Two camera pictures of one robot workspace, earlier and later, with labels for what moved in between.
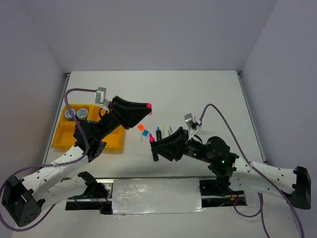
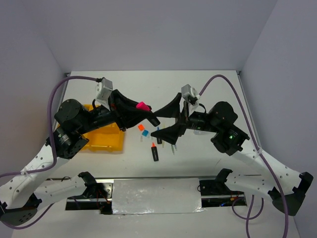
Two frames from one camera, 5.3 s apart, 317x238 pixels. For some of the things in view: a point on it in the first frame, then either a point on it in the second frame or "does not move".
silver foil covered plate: (153, 196) does not move
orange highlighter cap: (140, 127) does not move
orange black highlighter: (155, 156) does not move
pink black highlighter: (151, 139) → (147, 113)
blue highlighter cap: (145, 132) does not move
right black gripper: (172, 146) → (170, 134)
